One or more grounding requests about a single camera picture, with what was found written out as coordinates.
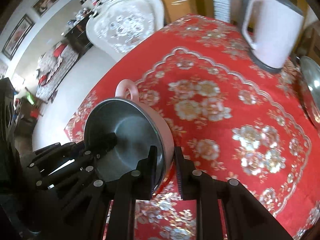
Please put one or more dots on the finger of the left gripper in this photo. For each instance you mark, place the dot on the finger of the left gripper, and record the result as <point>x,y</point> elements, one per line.
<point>54,150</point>
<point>99,144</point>

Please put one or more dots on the white electric kettle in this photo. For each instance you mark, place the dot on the white electric kettle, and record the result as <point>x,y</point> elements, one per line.
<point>270,28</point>

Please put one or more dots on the framed wall picture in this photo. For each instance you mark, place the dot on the framed wall picture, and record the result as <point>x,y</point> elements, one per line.
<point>42,6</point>

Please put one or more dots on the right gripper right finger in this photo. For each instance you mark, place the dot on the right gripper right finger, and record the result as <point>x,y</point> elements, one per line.
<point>224,209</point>

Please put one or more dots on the pink steel cup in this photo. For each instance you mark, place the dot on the pink steel cup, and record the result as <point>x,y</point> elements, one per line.
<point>137,127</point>

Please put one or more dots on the white ornate chair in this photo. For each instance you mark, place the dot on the white ornate chair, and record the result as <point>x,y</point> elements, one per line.
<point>118,26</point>

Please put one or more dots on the floral sofa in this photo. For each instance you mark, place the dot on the floral sofa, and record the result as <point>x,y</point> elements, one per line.
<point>52,67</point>

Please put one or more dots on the red floral tablecloth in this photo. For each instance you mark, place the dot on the red floral tablecloth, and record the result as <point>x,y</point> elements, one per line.
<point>232,119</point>

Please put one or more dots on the steel pot glass lid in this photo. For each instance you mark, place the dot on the steel pot glass lid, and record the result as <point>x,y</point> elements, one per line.
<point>308,88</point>

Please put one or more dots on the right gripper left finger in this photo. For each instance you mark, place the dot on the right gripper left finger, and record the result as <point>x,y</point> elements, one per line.
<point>107,210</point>

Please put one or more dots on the dark wooden sideboard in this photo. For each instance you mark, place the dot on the dark wooden sideboard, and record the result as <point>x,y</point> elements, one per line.
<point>77,37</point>

